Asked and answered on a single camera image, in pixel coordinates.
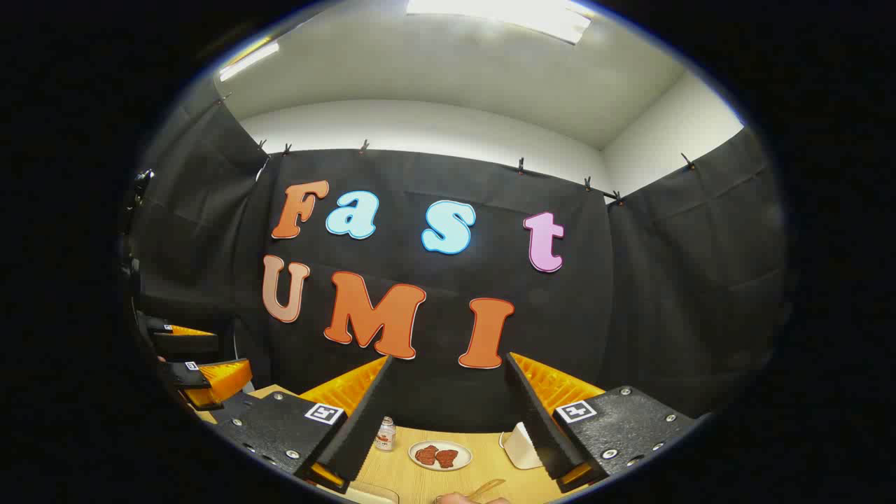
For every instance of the white round plate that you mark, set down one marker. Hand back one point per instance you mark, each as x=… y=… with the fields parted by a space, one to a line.
x=441 y=465

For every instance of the clear bottle with red label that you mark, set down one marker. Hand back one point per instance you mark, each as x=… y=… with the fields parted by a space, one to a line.
x=385 y=434

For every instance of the large ceiling light panel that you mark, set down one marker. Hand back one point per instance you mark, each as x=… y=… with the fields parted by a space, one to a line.
x=500 y=14

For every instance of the white toaster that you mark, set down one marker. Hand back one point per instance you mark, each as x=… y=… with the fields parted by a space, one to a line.
x=521 y=448

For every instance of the wooden spoon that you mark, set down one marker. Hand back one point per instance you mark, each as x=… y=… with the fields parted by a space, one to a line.
x=486 y=488

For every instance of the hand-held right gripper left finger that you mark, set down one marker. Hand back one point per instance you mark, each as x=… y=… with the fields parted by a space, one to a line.
x=364 y=427

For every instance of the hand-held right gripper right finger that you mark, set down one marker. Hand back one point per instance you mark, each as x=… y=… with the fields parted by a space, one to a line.
x=539 y=427

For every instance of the clear plastic rice container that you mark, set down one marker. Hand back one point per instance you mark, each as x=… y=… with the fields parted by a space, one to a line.
x=374 y=495

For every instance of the narrow ceiling light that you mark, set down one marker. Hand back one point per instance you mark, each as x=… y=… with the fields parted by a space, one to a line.
x=248 y=61

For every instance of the black backdrop cloth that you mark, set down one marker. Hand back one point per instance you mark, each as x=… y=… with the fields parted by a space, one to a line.
x=595 y=294

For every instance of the red meat piece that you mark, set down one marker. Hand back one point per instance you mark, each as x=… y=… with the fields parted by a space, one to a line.
x=446 y=458
x=425 y=455

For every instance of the dark metal stand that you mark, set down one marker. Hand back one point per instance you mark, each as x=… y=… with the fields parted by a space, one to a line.
x=143 y=180

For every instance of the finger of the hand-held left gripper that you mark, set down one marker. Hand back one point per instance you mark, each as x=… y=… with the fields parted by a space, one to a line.
x=185 y=343
x=183 y=376

